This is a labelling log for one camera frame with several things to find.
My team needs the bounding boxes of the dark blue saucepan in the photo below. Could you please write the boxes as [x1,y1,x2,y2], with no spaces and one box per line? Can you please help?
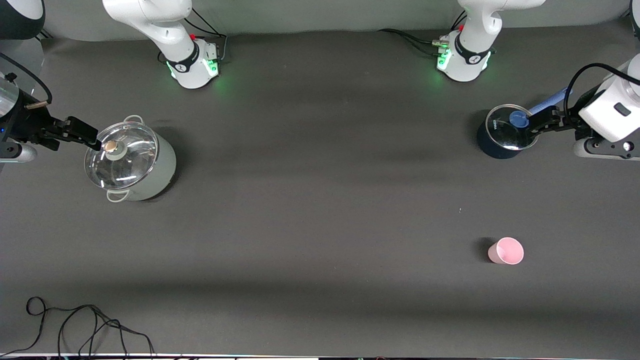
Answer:
[476,87,574,160]

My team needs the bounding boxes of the black arm base cables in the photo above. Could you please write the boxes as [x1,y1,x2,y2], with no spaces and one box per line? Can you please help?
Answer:
[378,12,468,56]
[159,7,228,63]

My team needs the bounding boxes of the thin black loose cable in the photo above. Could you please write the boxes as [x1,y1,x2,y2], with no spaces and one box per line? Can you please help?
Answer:
[0,296,156,358]

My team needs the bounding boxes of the black right arm base cables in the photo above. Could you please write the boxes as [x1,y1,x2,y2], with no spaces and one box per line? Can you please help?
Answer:
[159,7,228,63]

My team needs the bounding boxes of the pink plastic cup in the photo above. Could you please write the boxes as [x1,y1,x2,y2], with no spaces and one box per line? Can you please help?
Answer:
[487,237,525,265]

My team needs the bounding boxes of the grey-green cooking pot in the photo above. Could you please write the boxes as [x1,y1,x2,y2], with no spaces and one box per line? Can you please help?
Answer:
[84,115,177,203]

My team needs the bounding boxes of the glass pot lid wooden knob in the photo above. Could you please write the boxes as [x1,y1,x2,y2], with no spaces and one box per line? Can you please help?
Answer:
[84,121,160,191]

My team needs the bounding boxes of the black left arm base cables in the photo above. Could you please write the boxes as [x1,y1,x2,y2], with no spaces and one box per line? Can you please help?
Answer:
[378,12,468,56]

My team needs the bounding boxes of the glass lid blue knob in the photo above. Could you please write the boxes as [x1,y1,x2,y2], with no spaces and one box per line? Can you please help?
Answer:
[485,104,540,151]

